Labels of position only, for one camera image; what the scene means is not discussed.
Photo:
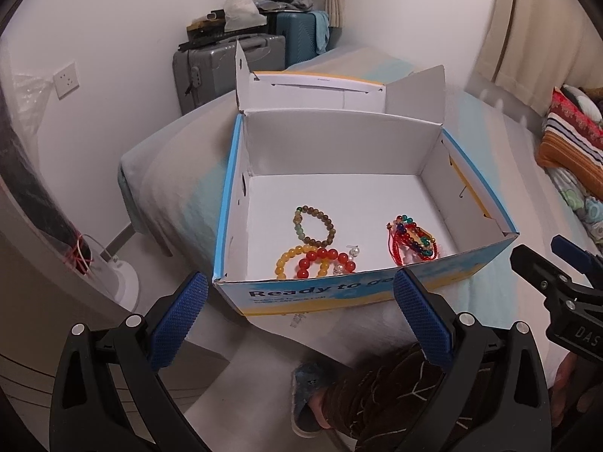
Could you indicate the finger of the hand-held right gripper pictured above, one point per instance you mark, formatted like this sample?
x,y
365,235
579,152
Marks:
x,y
570,249
532,266

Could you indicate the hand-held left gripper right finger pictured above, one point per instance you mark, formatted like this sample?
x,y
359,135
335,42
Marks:
x,y
424,320

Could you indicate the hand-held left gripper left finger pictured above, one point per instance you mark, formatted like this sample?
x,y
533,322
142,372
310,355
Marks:
x,y
181,320

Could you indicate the blue yellow cardboard box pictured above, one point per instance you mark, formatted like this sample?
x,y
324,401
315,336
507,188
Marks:
x,y
339,146

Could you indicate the floral quilt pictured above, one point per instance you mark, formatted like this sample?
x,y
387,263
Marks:
x,y
579,202

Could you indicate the white pearl ornament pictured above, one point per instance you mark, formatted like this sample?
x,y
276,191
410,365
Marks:
x,y
356,249

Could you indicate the striped pillow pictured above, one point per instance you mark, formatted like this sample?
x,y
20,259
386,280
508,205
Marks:
x,y
574,141

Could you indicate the blue slipper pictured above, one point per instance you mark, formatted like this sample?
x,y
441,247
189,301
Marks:
x,y
306,381

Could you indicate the pale striped bed sheet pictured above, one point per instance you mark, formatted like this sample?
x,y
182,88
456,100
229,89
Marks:
x,y
179,174

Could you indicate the white green pillow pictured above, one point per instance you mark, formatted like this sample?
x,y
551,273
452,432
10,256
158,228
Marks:
x,y
582,101

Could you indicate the covered standing fan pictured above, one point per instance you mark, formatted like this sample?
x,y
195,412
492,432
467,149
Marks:
x,y
28,174

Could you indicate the grey suitcase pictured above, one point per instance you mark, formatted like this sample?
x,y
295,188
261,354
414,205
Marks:
x,y
212,75

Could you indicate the clear plastic bag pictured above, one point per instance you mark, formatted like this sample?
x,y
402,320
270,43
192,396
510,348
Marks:
x,y
30,99

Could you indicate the black long box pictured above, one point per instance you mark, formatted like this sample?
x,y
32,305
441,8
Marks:
x,y
207,33

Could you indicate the blue cloth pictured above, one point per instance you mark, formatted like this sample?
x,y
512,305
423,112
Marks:
x,y
321,33

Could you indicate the blue suitcase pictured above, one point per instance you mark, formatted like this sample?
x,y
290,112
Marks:
x,y
297,37

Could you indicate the white plastic bag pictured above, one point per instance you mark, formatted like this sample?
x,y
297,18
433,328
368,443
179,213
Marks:
x,y
242,12

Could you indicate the white wall socket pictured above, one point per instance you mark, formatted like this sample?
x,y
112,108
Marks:
x,y
66,80

